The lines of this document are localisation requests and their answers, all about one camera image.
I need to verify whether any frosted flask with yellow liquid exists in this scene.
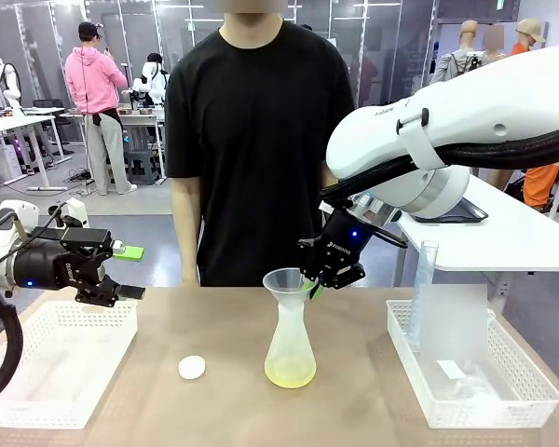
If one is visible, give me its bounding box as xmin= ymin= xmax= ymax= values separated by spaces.
xmin=264 ymin=288 xmax=318 ymax=389

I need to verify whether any mannequin in orange trousers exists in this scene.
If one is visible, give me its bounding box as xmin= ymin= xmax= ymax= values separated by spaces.
xmin=521 ymin=163 xmax=559 ymax=214

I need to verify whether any white round lid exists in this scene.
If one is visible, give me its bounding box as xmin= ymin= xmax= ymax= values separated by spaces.
xmin=177 ymin=355 xmax=207 ymax=381

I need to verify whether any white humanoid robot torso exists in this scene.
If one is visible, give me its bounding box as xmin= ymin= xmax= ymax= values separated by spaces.
xmin=132 ymin=62 xmax=169 ymax=106
xmin=0 ymin=58 xmax=24 ymax=117

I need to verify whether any white desk with metal legs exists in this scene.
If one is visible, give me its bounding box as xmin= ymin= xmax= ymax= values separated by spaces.
xmin=0 ymin=114 xmax=74 ymax=193

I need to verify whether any person in pink hoodie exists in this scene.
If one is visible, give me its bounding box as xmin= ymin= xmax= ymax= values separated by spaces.
xmin=64 ymin=20 xmax=139 ymax=196

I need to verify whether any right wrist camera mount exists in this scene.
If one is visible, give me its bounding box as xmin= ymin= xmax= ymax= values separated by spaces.
xmin=351 ymin=193 xmax=402 ymax=229

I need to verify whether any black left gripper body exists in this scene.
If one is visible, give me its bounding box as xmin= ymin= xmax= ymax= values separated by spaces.
xmin=11 ymin=237 xmax=105 ymax=291

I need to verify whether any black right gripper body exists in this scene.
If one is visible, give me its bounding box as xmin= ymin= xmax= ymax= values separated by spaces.
xmin=314 ymin=209 xmax=376 ymax=272

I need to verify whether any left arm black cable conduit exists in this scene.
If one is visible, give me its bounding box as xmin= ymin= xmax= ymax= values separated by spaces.
xmin=0 ymin=274 xmax=25 ymax=406

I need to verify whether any mannequin in orange robe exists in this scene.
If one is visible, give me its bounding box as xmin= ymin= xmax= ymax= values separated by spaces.
xmin=510 ymin=17 xmax=549 ymax=56

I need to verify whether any white paper sticker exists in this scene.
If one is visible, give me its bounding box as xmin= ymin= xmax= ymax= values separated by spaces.
xmin=436 ymin=359 xmax=466 ymax=381

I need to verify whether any cluttered white work desk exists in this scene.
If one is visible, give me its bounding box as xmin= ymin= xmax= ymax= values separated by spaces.
xmin=60 ymin=104 xmax=167 ymax=183

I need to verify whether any clear graduated cylinder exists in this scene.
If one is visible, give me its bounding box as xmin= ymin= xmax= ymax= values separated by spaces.
xmin=412 ymin=240 xmax=440 ymax=350

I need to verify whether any clear plastic funnel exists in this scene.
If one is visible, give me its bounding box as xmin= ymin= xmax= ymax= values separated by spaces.
xmin=262 ymin=267 xmax=314 ymax=311

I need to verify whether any white perforated basket with sticker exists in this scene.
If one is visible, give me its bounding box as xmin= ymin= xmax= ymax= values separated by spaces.
xmin=385 ymin=299 xmax=559 ymax=429

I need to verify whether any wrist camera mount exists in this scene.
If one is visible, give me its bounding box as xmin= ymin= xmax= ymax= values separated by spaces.
xmin=48 ymin=197 xmax=90 ymax=230
xmin=351 ymin=193 xmax=402 ymax=229

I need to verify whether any white perforated plastic basket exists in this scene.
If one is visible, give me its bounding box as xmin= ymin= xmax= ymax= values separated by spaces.
xmin=0 ymin=300 xmax=139 ymax=429

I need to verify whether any mannequin in grey jacket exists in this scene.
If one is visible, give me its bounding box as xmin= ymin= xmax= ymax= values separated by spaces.
xmin=430 ymin=19 xmax=507 ymax=85

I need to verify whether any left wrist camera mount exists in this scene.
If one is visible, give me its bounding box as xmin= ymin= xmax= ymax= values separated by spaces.
xmin=48 ymin=197 xmax=90 ymax=230

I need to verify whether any grey step stool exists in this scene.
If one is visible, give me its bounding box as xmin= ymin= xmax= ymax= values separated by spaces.
xmin=123 ymin=148 xmax=165 ymax=183

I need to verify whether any person in black t-shirt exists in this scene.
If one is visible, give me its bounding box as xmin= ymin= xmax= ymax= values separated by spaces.
xmin=164 ymin=0 xmax=358 ymax=288

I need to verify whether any mannequin in black dress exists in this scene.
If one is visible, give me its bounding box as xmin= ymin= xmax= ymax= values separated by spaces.
xmin=482 ymin=22 xmax=507 ymax=61

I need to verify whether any person's right forearm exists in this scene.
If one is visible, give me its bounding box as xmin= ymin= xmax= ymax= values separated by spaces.
xmin=176 ymin=216 xmax=201 ymax=287

